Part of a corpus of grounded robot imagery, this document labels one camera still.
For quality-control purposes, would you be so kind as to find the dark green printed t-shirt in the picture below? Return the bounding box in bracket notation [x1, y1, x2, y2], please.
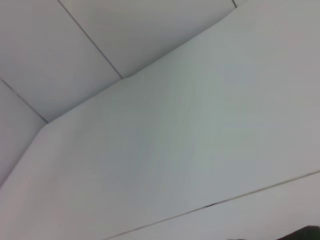
[282, 224, 320, 240]

